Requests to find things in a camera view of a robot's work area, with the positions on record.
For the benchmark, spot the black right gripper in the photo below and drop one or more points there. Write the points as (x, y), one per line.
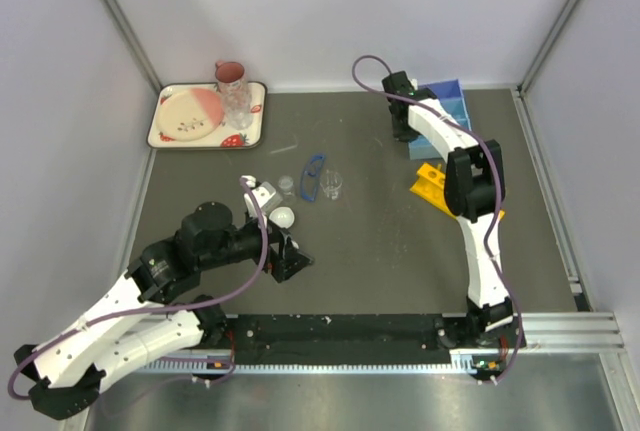
(403, 136)

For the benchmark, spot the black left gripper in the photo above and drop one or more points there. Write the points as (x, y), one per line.
(289, 261)

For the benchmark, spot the white round lid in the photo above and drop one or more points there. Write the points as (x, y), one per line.
(283, 217)

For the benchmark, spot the yellow test tube rack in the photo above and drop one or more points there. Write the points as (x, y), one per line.
(430, 187)

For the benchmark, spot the clear glass beaker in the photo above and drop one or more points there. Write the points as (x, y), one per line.
(331, 184)

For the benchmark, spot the blue safety glasses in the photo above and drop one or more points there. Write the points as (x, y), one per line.
(310, 177)

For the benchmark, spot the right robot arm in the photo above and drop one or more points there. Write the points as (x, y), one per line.
(473, 193)

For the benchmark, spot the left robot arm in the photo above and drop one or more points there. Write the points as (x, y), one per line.
(139, 321)

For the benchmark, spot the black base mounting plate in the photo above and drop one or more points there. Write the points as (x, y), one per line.
(357, 339)

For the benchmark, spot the thin glass stirring rod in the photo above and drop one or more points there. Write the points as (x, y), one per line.
(283, 150)

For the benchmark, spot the strawberry pattern tray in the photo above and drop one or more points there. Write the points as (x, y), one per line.
(225, 136)

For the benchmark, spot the clear plastic bottle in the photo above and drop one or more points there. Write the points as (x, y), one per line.
(236, 100)

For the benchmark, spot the pink cream plate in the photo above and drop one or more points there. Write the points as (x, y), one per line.
(190, 115)

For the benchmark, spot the pink mug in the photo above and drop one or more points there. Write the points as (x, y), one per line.
(231, 78)

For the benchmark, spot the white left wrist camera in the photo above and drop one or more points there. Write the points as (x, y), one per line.
(259, 196)

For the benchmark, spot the aluminium frame rail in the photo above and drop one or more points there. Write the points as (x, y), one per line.
(572, 333)

